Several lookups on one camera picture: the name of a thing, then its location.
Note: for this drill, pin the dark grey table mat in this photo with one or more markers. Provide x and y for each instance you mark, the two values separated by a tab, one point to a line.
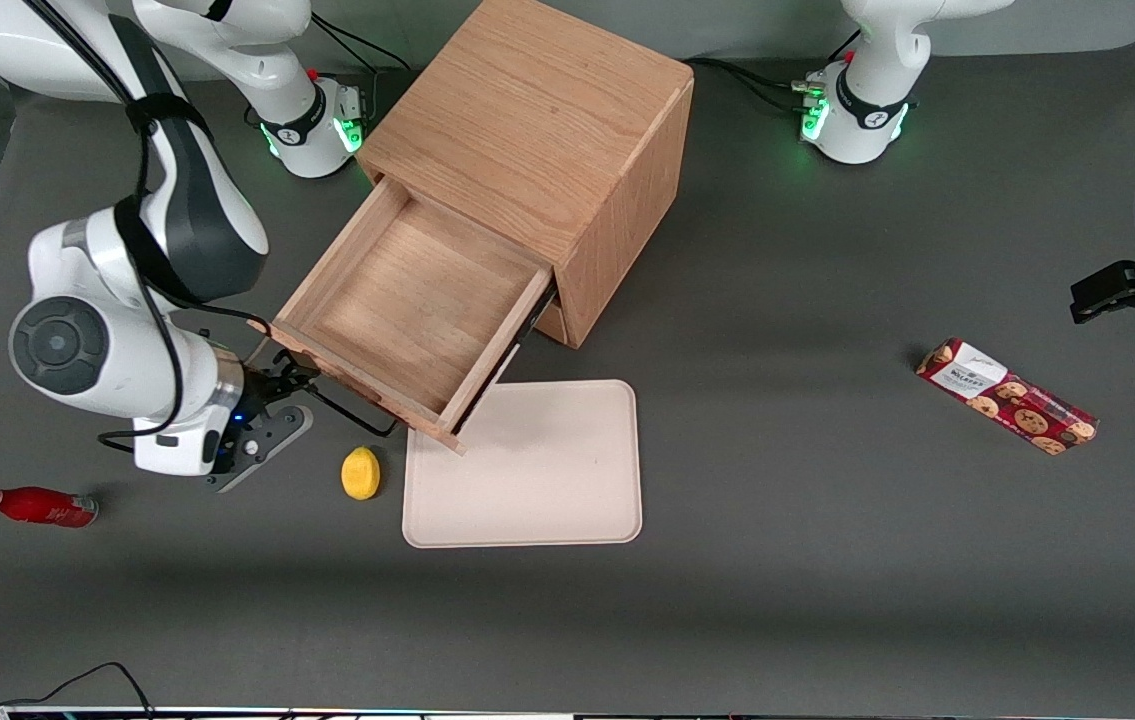
827	600

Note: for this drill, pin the red soda bottle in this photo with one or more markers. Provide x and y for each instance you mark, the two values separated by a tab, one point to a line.
32	505

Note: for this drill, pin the red cookie box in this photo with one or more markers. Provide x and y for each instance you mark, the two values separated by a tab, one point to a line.
1012	400

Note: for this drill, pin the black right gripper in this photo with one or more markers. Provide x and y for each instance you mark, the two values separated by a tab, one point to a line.
260	386

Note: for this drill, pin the yellow lemon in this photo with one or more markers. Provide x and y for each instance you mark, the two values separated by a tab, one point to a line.
360	474

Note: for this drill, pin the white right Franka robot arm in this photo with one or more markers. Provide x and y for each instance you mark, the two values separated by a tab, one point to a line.
127	370

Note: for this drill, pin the grey wrist camera mount plate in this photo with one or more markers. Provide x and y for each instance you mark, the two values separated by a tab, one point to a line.
272	440

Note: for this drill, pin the oak wooden drawer cabinet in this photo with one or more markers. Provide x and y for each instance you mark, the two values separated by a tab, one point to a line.
537	110

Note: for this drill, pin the beige rectangular tray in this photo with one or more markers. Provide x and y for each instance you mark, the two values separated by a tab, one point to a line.
547	470

